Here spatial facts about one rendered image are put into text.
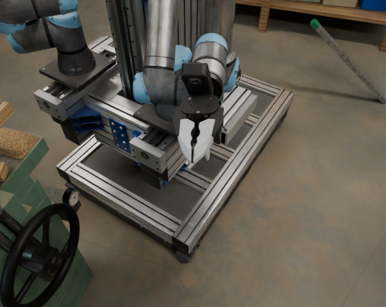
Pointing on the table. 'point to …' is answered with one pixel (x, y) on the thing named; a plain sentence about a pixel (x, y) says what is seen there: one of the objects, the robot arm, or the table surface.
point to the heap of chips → (11, 142)
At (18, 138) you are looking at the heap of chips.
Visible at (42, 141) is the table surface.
